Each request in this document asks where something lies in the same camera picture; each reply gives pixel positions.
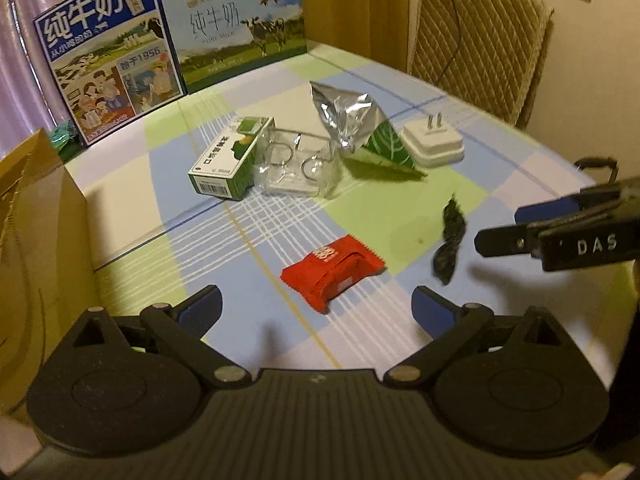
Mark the cow pure milk box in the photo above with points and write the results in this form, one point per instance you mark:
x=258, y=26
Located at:
x=215, y=40

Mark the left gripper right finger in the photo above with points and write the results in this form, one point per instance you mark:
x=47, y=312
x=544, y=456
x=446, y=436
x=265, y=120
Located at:
x=454, y=329

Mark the quilted olive chair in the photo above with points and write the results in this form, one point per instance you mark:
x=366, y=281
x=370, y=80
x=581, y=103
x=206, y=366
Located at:
x=488, y=53

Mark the checked tablecloth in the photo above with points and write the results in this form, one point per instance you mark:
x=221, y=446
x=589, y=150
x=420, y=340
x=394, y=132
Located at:
x=154, y=239

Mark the white power plug adapter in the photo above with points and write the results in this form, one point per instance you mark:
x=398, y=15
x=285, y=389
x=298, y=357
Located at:
x=432, y=142

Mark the green white oral medicine box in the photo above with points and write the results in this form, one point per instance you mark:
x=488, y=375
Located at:
x=226, y=168

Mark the cartoon milk carton box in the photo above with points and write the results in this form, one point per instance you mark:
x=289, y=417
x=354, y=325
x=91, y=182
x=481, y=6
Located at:
x=112, y=61

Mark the brown cardboard box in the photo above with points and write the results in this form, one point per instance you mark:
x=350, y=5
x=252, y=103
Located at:
x=47, y=277

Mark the red snack packet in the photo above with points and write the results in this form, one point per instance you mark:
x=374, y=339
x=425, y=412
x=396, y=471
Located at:
x=327, y=271

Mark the green plastic package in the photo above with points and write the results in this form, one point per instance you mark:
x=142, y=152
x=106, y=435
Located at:
x=67, y=141

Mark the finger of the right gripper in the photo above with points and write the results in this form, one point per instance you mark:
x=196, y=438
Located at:
x=519, y=239
x=560, y=207

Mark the silver green leaf foil bag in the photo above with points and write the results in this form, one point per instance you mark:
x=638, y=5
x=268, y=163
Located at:
x=360, y=130

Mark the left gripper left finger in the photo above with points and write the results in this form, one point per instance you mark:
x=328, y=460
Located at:
x=177, y=332

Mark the clear blister pack with hooks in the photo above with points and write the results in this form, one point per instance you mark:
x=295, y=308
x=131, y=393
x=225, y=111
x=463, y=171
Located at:
x=295, y=162

